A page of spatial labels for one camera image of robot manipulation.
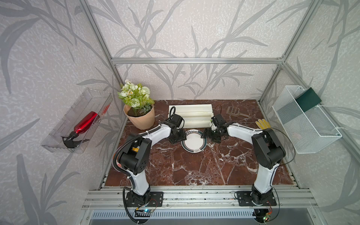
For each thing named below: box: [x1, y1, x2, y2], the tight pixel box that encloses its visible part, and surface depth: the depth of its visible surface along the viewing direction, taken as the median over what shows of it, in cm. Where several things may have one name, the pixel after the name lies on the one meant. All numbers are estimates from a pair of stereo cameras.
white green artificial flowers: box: [117, 79, 155, 109], surface depth 86 cm
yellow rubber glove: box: [255, 118, 272, 130], surface depth 107 cm
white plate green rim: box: [180, 128, 208, 154], surface depth 96 cm
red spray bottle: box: [60, 111, 98, 149], surface depth 62 cm
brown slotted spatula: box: [225, 105, 251, 118], surface depth 114 cm
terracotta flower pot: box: [123, 103, 156, 130], surface depth 93 cm
